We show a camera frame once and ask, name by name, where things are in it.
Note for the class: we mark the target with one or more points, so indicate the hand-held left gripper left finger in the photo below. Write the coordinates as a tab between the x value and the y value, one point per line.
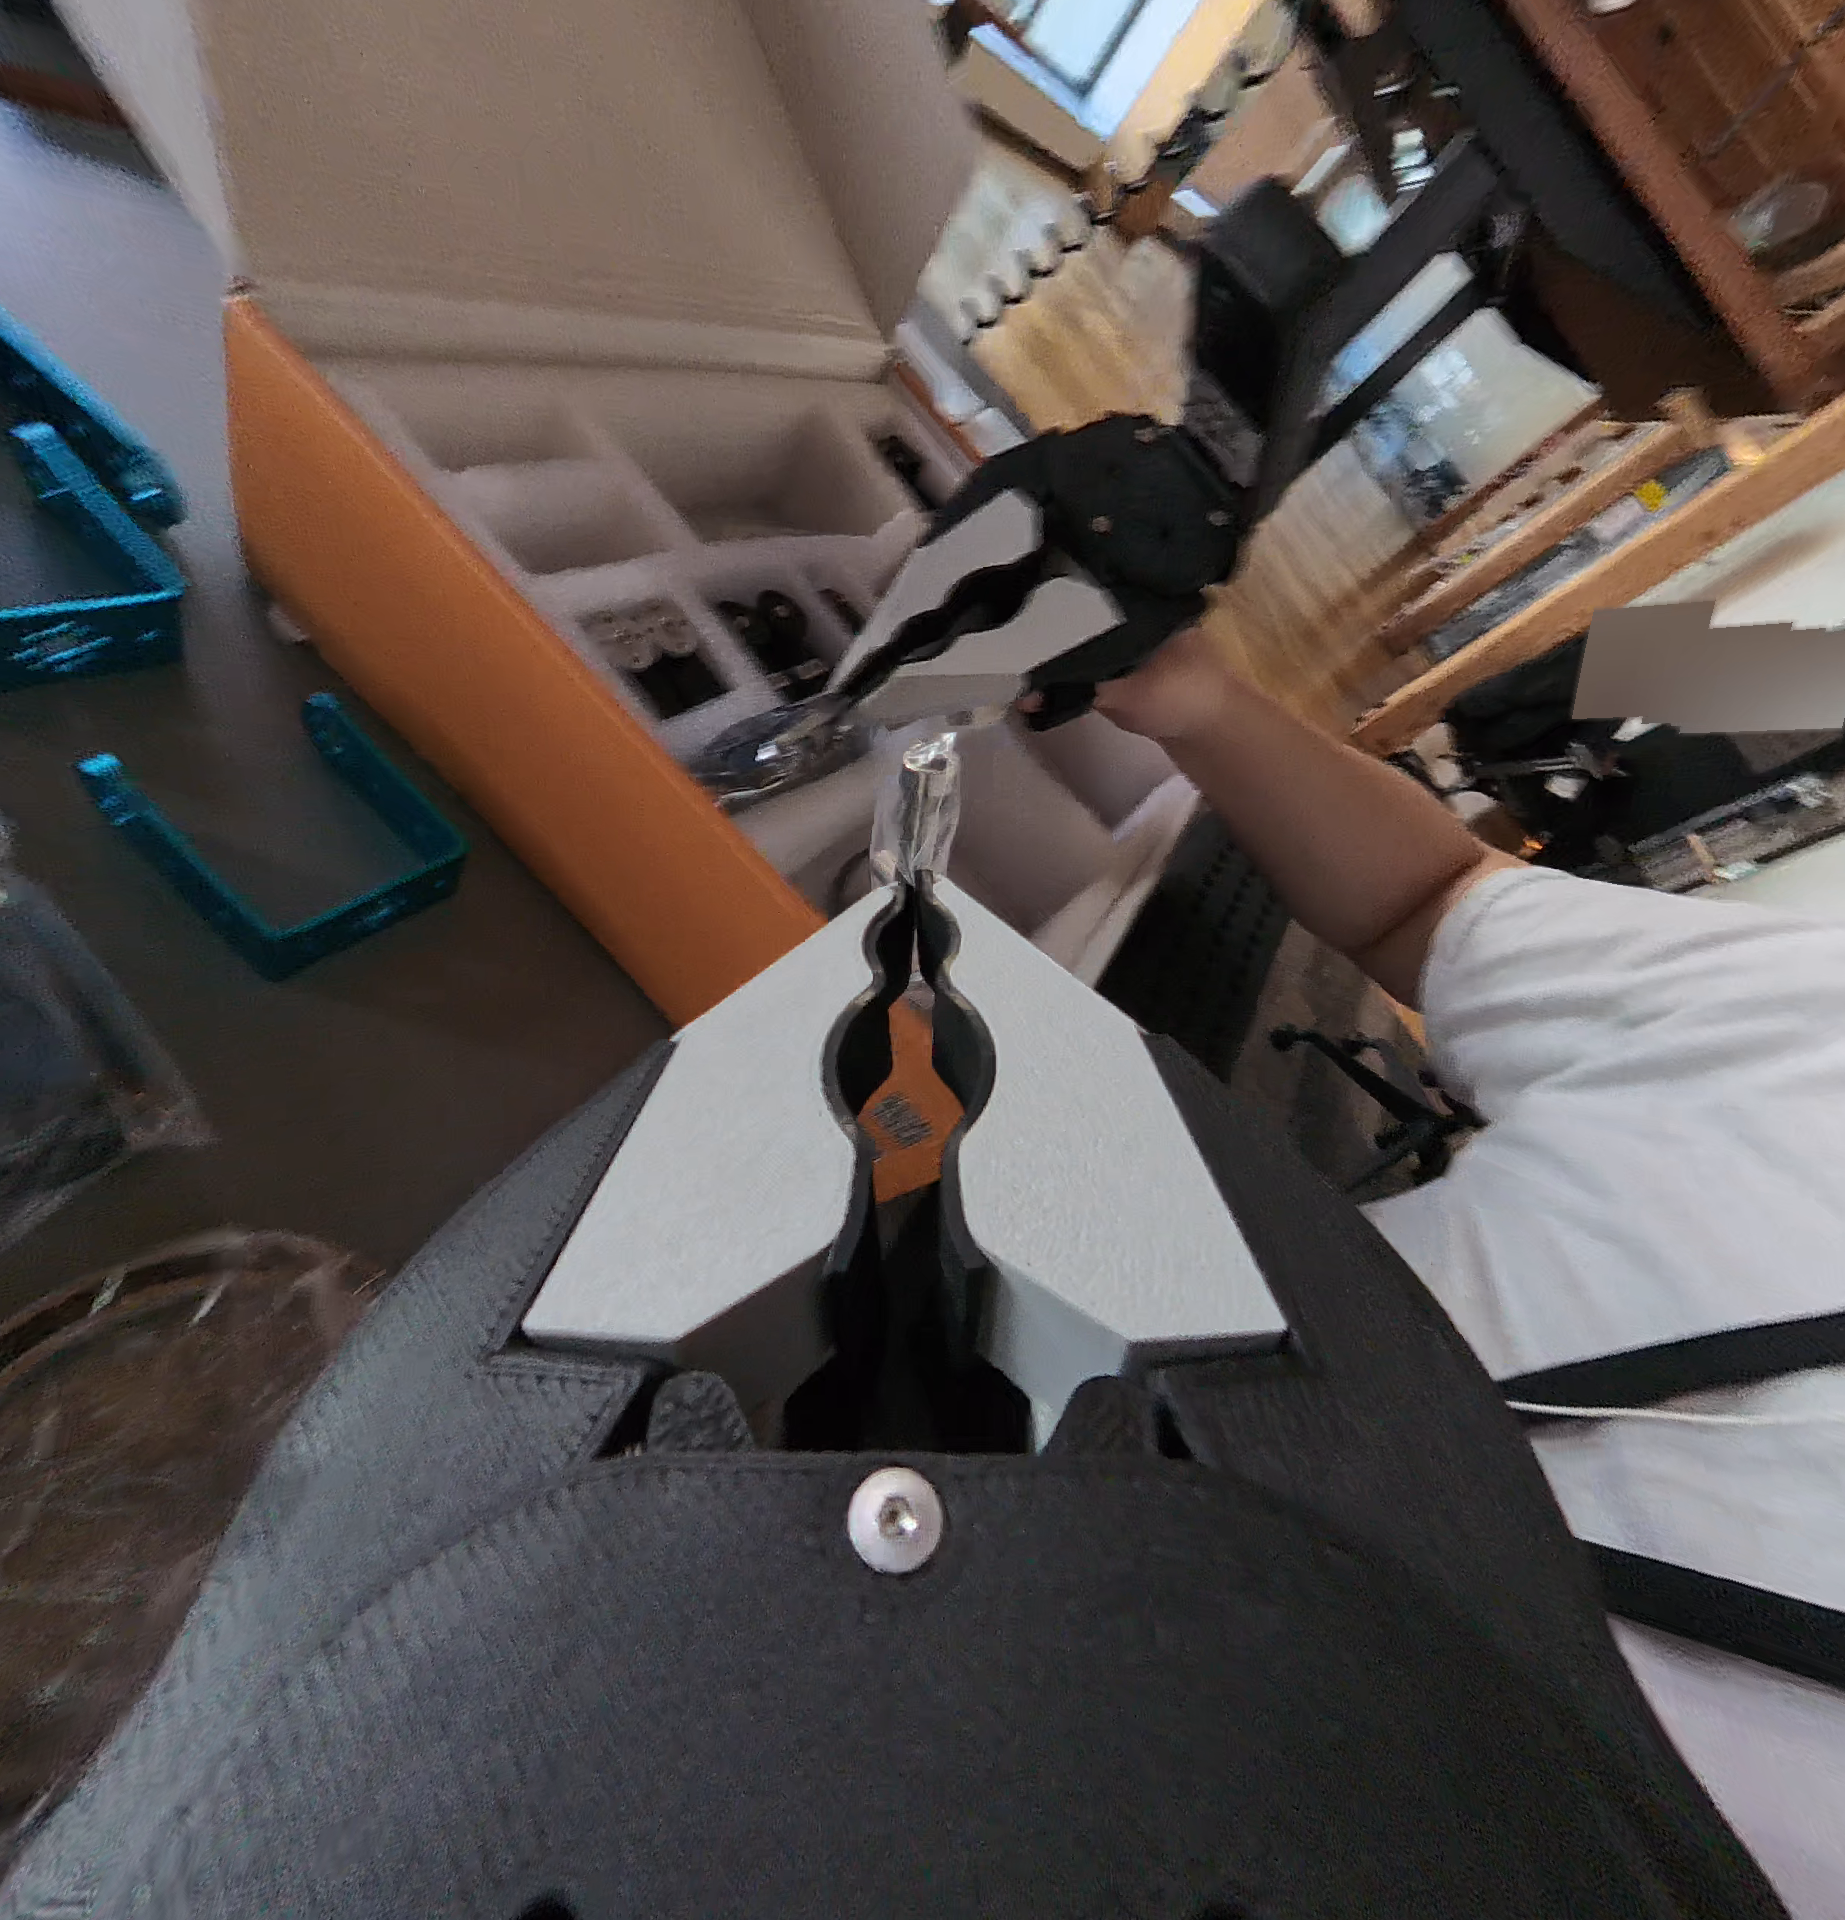
684	1199

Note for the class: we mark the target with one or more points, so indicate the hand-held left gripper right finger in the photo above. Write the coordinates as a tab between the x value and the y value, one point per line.
1117	1199

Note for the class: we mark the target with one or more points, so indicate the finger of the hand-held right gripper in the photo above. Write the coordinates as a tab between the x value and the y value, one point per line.
1043	645
984	542

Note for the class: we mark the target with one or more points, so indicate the small clear plastic bag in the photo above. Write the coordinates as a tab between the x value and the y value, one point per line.
924	811
757	750

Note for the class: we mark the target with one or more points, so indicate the orange cardboard box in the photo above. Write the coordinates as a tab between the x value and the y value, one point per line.
458	677

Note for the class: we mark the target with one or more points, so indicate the person's right forearm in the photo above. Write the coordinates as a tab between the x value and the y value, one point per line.
1313	824

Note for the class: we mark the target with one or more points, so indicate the person's right hand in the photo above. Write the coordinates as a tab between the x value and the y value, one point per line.
1171	691

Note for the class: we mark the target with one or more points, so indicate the black robot claw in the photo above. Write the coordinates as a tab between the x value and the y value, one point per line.
905	469

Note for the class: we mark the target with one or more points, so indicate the black perforated panel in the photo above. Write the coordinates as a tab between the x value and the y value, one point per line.
1192	945

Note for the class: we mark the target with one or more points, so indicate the black chair base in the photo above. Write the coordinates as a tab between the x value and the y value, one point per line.
1388	1112

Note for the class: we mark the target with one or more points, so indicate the black servo with silver horn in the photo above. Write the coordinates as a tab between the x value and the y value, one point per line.
624	637
672	659

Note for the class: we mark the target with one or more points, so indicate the white foam insert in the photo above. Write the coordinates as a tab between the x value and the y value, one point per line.
562	510

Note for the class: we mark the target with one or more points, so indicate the wooden shelf rack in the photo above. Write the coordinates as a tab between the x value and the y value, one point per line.
1613	555

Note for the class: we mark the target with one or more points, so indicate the wooden table with black legs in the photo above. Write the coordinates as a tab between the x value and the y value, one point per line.
1553	196

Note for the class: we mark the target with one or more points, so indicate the plastic-wrapped round disc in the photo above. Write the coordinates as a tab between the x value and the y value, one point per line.
128	1471

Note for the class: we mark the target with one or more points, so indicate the blue metal U bracket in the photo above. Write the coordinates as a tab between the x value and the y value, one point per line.
262	917

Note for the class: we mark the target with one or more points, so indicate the blue double metal bracket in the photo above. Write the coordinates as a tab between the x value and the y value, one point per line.
69	599

